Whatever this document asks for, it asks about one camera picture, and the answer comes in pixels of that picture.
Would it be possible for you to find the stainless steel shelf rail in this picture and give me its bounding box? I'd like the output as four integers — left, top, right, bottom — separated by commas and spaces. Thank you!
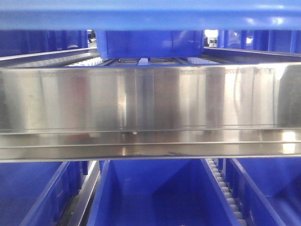
0, 63, 301, 162

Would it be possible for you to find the metal lane divider rail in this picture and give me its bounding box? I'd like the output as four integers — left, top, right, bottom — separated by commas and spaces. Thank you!
58, 161, 100, 226

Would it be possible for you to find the rear blue bin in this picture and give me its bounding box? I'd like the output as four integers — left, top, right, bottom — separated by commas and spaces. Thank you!
96, 30, 204, 59

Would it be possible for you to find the dark blue bin upper left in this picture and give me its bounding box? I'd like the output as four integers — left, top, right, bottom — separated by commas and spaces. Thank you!
0, 30, 88, 57

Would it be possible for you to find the dark blue bin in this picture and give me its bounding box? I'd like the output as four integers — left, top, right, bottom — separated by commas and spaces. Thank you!
0, 30, 88, 57
214, 30, 301, 54

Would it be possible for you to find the lower middle blue bin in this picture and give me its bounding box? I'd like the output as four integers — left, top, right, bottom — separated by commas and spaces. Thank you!
88, 159, 238, 226

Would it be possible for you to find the light blue front bin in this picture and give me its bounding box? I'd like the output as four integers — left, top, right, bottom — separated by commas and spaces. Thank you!
0, 0, 301, 30

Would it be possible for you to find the lower left blue bin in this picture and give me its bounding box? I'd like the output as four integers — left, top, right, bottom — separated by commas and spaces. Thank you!
0, 161, 88, 226

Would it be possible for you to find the dark blue bin upper right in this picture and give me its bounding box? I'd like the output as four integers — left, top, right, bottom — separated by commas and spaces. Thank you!
214, 30, 301, 54

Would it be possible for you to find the white roller track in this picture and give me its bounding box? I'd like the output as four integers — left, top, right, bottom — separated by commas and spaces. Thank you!
206, 158, 247, 226

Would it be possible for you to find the lower right blue bin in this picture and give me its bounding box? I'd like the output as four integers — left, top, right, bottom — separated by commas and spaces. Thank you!
219, 158, 301, 226

